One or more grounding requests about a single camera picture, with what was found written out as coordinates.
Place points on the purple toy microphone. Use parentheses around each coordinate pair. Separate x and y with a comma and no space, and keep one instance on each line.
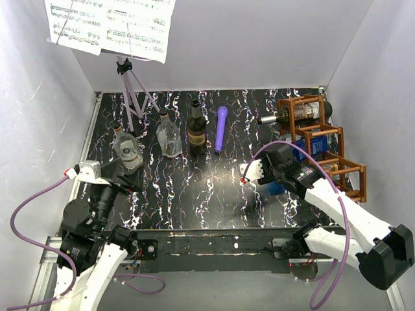
(221,122)

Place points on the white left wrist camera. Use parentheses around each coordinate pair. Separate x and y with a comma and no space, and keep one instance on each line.
(87,171)

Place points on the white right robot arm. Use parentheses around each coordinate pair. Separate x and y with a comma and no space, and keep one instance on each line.
(381,252)

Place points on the white sheet music pages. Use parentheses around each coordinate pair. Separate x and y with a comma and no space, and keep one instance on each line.
(139,29)

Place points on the brown wooden wine rack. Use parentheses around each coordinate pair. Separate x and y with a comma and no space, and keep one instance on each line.
(306,117)

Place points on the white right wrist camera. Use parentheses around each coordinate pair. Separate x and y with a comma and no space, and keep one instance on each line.
(254,172)

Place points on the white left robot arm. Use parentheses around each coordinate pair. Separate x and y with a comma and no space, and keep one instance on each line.
(95,251)

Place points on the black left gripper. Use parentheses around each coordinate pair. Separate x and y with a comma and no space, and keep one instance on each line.
(108,169)

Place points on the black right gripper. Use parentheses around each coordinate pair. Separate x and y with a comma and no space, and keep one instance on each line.
(267,177)

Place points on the clear glass bottle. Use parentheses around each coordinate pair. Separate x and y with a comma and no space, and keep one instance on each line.
(126,147)

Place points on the lilac music stand tripod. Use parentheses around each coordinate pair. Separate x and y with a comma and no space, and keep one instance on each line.
(124,70)

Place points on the clear plastic bottle blue label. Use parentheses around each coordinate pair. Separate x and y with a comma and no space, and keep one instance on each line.
(168,135)

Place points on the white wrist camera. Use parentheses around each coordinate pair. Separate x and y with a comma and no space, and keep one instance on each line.
(254,172)
(87,171)

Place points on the dark bottle brown label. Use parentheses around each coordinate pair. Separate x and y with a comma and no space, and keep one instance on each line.
(196,129)

